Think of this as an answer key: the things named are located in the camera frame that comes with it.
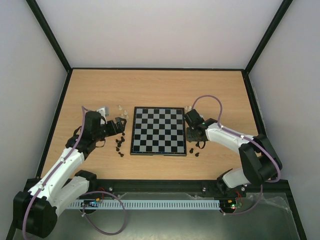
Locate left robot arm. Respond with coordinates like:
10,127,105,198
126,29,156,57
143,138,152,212
13,108,127,239

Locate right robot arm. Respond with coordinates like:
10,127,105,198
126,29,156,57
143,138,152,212
184,109,283,196

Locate black and silver chessboard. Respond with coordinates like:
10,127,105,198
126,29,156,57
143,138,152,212
130,106,187,157

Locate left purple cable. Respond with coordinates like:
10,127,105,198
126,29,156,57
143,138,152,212
21,106,128,238

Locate black aluminium frame rail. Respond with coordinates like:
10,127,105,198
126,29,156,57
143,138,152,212
24,178,291,198

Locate white slotted cable duct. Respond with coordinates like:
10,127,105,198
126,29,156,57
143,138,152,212
67,199,221,210

